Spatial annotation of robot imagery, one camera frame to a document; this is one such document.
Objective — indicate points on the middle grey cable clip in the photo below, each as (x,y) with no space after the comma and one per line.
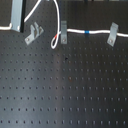
(63,32)

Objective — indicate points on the grey cable clip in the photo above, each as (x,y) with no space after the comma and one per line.
(63,32)
(36,31)
(113,34)

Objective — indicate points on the left grey cable clip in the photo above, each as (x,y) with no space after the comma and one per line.
(36,31)

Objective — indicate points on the right grey cable clip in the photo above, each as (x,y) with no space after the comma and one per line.
(113,34)

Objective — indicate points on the grey metal post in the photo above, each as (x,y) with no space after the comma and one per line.
(18,15)

